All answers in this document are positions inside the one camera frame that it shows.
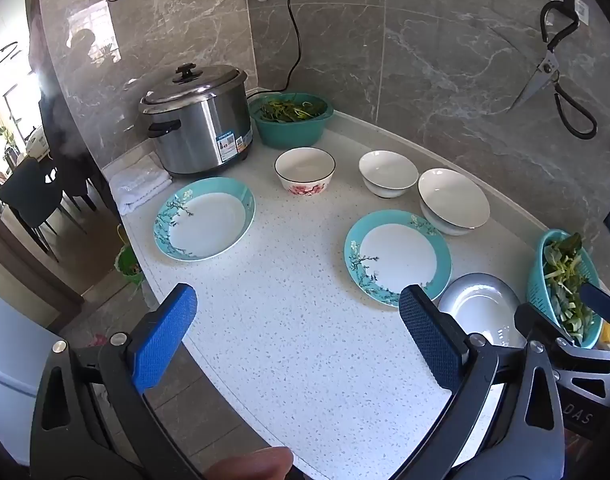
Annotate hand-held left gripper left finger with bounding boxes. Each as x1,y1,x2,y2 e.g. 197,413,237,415
30,283,206,480

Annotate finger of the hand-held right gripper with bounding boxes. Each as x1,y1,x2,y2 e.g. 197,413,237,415
582,282,610,323
515,302,576,356

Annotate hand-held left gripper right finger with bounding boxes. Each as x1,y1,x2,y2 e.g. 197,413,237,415
385,285,570,480

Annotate grey rimmed plate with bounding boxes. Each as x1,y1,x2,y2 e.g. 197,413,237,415
437,272,528,348

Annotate teal floral plate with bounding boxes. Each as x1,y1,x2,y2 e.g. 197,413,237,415
153,177,256,262
344,210,452,306

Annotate white ceramic bowl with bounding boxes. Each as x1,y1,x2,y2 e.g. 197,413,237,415
418,167,491,237
359,150,419,199

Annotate person's left hand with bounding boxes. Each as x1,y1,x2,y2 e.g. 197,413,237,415
212,447,294,480

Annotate teal plastic colander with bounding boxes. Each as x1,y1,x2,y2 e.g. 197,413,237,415
527,229,604,350

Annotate leafy green vegetables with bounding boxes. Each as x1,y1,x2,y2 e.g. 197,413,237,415
542,232,598,343

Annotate green plastic bucket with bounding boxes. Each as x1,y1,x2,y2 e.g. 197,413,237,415
115,244,146,287

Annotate white appliance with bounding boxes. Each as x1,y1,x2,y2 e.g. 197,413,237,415
0,285,68,443

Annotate folded white cloth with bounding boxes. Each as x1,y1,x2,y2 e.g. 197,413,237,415
105,155,173,216

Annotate black dining chair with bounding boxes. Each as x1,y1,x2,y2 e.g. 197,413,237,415
57,152,100,213
0,156,62,263

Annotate stainless steel rice cooker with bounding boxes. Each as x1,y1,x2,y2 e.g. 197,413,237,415
139,63,254,178

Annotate pink floral bowl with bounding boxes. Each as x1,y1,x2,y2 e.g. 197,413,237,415
275,147,336,198

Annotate teal plastic basin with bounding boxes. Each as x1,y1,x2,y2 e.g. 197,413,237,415
248,92,334,149

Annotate green vegetable stems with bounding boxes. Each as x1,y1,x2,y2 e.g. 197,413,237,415
259,99,328,123

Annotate black handled kitchen scissors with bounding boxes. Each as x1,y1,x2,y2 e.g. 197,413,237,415
510,0,598,140

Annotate black ring lamp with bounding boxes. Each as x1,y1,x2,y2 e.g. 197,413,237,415
0,41,22,73

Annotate black power cable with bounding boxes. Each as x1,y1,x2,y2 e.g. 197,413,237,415
247,0,304,98

